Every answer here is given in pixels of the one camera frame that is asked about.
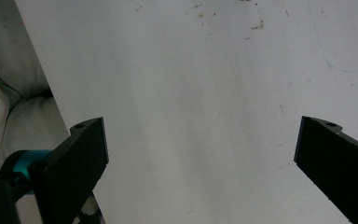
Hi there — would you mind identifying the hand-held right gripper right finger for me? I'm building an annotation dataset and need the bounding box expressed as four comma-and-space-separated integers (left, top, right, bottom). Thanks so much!
293, 115, 358, 224

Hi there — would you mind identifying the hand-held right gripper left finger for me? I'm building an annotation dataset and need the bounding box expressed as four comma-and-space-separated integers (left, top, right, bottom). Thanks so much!
27, 117, 110, 224

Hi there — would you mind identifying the white cloth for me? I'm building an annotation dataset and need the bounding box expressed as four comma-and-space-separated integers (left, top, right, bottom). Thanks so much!
0, 0, 71, 224

